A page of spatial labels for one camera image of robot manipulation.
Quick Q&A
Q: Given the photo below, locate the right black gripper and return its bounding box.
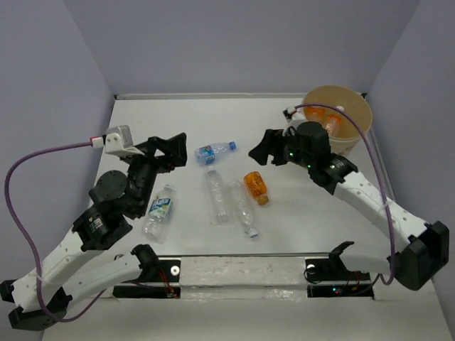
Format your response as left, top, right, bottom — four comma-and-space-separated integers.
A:
250, 126, 315, 169

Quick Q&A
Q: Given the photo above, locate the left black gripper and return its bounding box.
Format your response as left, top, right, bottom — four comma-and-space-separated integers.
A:
127, 131, 191, 215

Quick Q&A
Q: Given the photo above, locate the orange bottle white cap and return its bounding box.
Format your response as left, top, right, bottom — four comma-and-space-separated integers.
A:
304, 106, 326, 122

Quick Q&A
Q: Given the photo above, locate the tall orange label bottle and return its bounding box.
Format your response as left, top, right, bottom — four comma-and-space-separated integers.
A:
322, 105, 344, 138

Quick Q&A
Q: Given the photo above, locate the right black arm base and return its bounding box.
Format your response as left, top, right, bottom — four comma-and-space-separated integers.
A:
303, 242, 374, 298

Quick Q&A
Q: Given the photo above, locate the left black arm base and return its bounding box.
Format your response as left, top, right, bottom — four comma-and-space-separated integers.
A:
112, 257, 181, 299

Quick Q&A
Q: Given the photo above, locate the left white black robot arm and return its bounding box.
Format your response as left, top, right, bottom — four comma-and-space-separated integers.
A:
1, 126, 188, 332

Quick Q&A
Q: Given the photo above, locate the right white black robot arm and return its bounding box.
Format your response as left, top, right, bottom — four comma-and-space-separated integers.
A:
248, 121, 449, 291

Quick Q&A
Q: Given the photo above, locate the beige round bin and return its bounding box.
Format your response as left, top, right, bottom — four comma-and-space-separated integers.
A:
302, 85, 373, 157

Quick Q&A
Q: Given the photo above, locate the short orange bottle orange cap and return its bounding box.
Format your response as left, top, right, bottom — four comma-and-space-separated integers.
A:
244, 171, 269, 205

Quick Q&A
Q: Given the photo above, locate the blue label small bottle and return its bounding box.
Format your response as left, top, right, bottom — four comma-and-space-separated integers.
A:
195, 141, 237, 166

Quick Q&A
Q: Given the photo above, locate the clear bottle blue cap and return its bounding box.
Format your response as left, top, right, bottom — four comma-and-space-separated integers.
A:
227, 180, 258, 239

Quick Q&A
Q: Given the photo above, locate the clear bottle without cap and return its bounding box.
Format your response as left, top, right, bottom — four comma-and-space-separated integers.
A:
205, 166, 229, 224

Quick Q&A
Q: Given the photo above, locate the green label water bottle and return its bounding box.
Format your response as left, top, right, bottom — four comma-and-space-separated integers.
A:
143, 184, 175, 243

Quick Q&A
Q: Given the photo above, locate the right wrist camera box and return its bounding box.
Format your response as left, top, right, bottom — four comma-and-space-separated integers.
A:
283, 107, 306, 128

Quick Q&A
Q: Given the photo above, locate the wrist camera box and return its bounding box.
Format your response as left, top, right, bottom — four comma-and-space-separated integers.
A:
283, 107, 306, 128
105, 125, 144, 158

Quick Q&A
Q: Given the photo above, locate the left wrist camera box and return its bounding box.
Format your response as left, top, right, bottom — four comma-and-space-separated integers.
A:
105, 125, 144, 158

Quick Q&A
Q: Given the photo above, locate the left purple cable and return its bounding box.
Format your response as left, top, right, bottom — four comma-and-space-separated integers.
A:
4, 137, 107, 323

